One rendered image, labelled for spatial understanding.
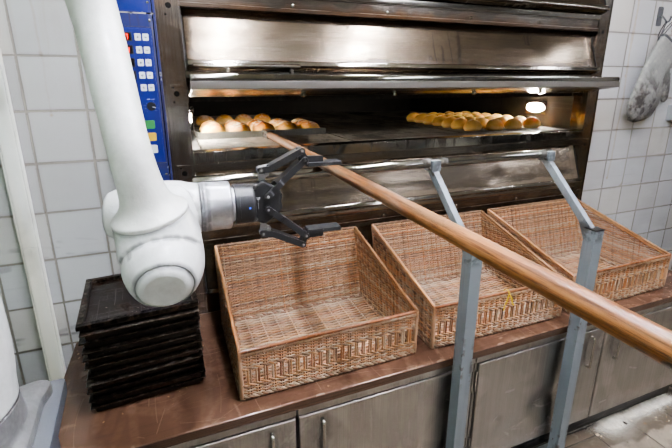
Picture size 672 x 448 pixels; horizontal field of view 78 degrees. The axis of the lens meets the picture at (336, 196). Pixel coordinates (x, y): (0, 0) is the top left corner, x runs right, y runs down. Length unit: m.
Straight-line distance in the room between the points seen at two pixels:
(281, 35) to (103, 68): 0.95
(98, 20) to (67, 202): 0.93
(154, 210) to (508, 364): 1.31
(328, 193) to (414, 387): 0.73
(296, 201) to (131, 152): 1.03
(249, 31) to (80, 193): 0.74
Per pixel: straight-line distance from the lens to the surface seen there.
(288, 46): 1.50
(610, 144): 2.54
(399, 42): 1.67
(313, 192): 1.57
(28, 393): 0.70
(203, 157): 1.46
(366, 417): 1.39
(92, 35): 0.66
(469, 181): 1.91
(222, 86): 1.30
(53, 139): 1.49
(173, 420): 1.26
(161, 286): 0.58
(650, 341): 0.47
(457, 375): 1.41
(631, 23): 2.53
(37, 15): 1.49
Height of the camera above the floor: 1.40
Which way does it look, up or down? 15 degrees down
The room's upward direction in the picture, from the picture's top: straight up
